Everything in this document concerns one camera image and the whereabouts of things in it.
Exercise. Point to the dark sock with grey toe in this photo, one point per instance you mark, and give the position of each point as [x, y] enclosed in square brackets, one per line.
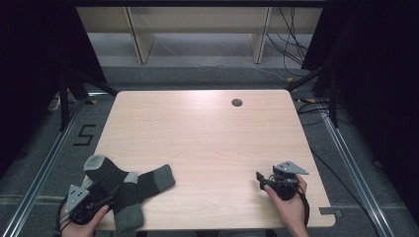
[107, 173]
[152, 185]

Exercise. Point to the person's left hand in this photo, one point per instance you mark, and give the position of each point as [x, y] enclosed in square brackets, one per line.
[82, 228]

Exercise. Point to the person's right hand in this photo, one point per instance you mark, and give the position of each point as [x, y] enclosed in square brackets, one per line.
[291, 210]

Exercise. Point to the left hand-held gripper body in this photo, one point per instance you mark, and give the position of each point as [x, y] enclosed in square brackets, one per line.
[76, 197]

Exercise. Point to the black curtain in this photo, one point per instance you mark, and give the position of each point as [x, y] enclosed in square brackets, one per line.
[378, 82]
[26, 65]

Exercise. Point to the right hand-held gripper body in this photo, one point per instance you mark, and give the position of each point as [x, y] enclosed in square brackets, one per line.
[285, 184]

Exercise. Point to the black metal stand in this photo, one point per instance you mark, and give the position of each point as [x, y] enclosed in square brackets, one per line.
[64, 102]
[333, 105]

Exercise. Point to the aluminium floor rail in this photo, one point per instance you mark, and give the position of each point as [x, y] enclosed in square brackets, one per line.
[36, 182]
[352, 168]

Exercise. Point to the round grey table grommet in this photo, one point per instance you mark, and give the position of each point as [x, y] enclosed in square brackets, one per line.
[236, 102]

